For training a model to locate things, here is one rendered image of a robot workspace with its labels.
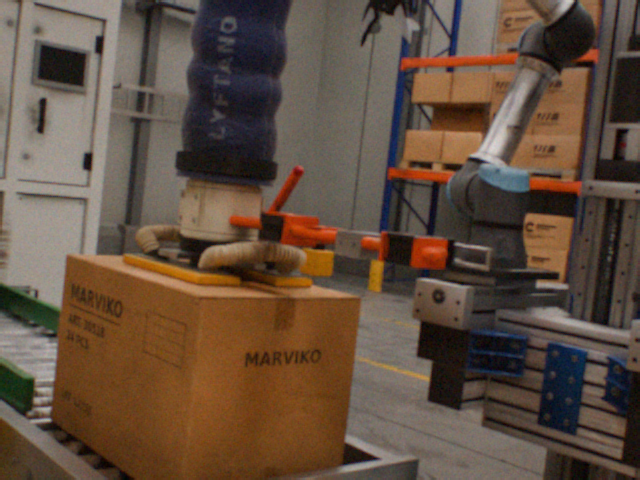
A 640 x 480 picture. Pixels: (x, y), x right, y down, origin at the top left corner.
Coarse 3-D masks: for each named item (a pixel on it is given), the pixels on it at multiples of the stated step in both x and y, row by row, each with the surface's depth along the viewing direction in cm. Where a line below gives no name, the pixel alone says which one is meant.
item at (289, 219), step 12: (264, 216) 163; (276, 216) 160; (288, 216) 160; (300, 216) 162; (264, 228) 165; (276, 228) 162; (288, 228) 160; (276, 240) 160; (288, 240) 160; (300, 240) 162
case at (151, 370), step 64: (64, 320) 194; (128, 320) 170; (192, 320) 152; (256, 320) 158; (320, 320) 168; (64, 384) 192; (128, 384) 169; (192, 384) 151; (256, 384) 160; (320, 384) 170; (128, 448) 167; (192, 448) 152; (256, 448) 161; (320, 448) 172
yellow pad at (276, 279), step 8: (232, 264) 191; (272, 264) 185; (232, 272) 188; (240, 272) 185; (248, 272) 183; (256, 272) 182; (264, 272) 181; (272, 272) 180; (256, 280) 181; (264, 280) 178; (272, 280) 176; (280, 280) 176; (288, 280) 177; (296, 280) 178; (304, 280) 180
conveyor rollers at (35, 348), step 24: (0, 312) 331; (0, 336) 287; (24, 336) 292; (48, 336) 297; (24, 360) 256; (48, 360) 260; (48, 384) 233; (48, 408) 206; (48, 432) 188; (96, 456) 176
